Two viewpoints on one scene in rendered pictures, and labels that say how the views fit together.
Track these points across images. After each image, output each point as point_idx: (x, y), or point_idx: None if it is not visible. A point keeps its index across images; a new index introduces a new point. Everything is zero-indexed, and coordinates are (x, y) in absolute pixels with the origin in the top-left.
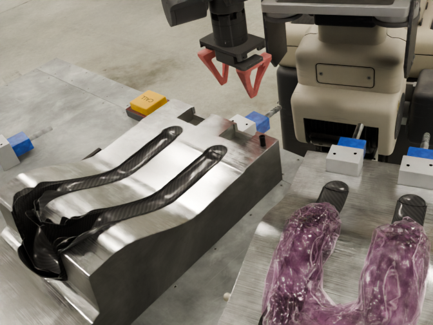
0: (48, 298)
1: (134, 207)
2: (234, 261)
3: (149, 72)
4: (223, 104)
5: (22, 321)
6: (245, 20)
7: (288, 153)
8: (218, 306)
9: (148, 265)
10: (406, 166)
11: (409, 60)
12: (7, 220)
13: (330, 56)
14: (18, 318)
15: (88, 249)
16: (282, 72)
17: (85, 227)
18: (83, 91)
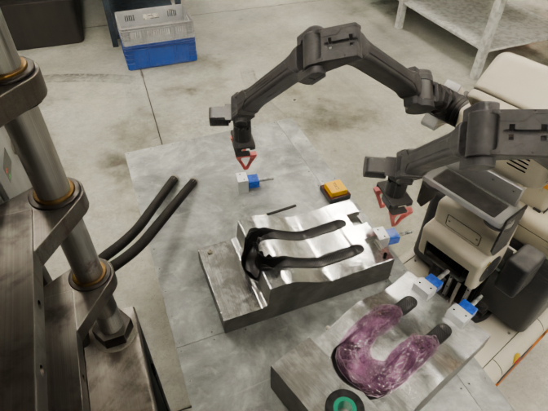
0: (245, 286)
1: (302, 261)
2: (339, 311)
3: (352, 117)
4: None
5: (232, 291)
6: (406, 187)
7: (400, 263)
8: (321, 329)
9: (297, 294)
10: (452, 309)
11: (497, 248)
12: (238, 235)
13: (458, 215)
14: (230, 289)
15: (275, 276)
16: (437, 193)
17: (276, 262)
18: (299, 156)
